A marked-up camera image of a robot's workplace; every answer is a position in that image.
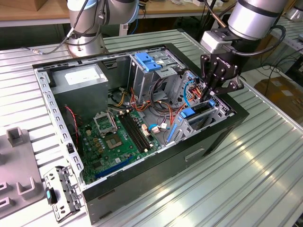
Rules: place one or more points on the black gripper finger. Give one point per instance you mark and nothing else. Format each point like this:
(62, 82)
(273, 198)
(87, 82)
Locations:
(204, 68)
(229, 86)

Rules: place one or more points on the hard disk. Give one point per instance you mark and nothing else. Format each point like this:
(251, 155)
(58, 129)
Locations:
(188, 113)

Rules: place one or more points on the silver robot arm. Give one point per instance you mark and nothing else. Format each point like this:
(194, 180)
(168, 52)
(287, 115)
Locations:
(251, 21)

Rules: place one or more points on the grey metal disk bay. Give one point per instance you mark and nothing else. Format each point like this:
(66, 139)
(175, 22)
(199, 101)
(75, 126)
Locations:
(187, 130)

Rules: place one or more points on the large cardboard box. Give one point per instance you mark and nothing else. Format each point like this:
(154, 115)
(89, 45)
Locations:
(279, 94)

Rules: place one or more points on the grey metal drive cage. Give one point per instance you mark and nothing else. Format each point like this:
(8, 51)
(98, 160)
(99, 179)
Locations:
(142, 82)

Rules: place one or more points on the wooden desk with white legs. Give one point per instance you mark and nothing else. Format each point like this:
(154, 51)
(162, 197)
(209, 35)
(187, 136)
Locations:
(165, 9)

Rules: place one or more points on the black RAM slot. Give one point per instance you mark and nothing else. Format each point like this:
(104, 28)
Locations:
(134, 132)
(137, 132)
(140, 132)
(131, 132)

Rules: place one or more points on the green motherboard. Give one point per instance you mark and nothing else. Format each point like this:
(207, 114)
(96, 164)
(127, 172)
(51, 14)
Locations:
(127, 144)

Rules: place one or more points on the black open PC case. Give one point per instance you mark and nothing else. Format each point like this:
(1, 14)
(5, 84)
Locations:
(146, 179)

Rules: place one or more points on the grey power supply unit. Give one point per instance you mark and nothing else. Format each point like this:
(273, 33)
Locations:
(80, 94)

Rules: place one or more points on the blue expansion slot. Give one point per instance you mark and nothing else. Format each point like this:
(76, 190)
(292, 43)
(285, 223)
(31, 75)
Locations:
(113, 168)

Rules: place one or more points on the black latch with teal mark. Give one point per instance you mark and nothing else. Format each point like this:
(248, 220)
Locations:
(52, 197)

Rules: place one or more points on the grey parts rack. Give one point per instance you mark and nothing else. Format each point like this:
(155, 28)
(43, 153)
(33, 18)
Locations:
(16, 160)

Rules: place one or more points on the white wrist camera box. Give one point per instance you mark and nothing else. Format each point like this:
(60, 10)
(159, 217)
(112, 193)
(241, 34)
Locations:
(211, 42)

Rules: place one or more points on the blue plastic drive bracket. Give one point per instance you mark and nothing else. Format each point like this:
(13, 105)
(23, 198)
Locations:
(146, 62)

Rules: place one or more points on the metal slot bracket plate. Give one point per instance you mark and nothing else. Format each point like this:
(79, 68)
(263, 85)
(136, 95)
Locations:
(68, 186)

